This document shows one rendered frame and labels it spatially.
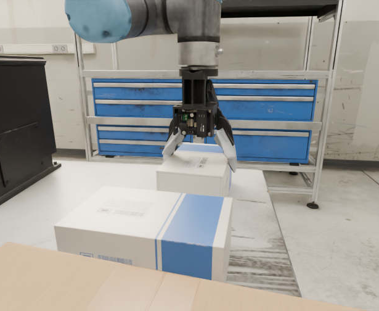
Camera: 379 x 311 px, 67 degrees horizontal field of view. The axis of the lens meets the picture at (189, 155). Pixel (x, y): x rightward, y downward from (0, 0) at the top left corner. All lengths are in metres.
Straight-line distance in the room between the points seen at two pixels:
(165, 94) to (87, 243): 1.72
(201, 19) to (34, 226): 0.45
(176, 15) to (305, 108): 1.62
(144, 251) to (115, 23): 0.28
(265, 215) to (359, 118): 2.59
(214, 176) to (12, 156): 0.44
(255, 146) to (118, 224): 1.75
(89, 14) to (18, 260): 0.31
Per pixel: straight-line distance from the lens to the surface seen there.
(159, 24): 0.54
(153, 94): 2.05
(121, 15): 0.42
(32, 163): 0.77
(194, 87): 0.51
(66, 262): 0.19
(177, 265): 0.34
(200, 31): 0.51
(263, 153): 2.07
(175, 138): 0.57
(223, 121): 0.56
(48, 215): 0.61
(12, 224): 0.61
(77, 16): 0.43
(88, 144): 2.27
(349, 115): 3.07
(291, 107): 2.03
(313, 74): 2.02
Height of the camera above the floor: 0.97
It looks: 17 degrees down
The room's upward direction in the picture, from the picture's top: straight up
